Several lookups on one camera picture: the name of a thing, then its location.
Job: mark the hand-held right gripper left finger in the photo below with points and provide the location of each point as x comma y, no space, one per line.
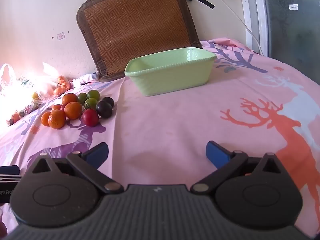
96,153

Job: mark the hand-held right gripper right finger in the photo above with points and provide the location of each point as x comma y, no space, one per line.
217,155

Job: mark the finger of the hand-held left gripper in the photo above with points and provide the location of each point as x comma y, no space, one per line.
8,170

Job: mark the red tomato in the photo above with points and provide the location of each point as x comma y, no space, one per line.
90,117

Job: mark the green tomato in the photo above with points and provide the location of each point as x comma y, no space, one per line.
81,98
90,103

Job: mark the light green ceramic dish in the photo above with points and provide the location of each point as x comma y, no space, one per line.
170,75

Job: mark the dark purple plum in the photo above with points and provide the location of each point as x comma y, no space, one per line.
108,101
104,109

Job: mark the large orange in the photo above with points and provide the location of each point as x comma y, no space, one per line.
73,110

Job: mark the pink deer print bedsheet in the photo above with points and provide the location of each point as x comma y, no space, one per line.
170,130

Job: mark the green lime beside orange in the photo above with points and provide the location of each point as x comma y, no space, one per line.
93,94

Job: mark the small reddish orange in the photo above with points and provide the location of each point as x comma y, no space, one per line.
56,107

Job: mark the clear plastic bag of oranges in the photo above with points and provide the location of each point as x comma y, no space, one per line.
27,90

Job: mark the brown woven seat mat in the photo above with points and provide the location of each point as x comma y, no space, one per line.
137,27

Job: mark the frosted glass door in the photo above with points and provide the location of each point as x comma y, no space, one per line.
292,30

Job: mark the small white door sticker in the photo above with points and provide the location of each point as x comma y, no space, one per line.
293,6

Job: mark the small pink wall sticker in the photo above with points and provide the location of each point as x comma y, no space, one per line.
60,36

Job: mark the white door frame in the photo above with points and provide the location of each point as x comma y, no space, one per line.
252,12

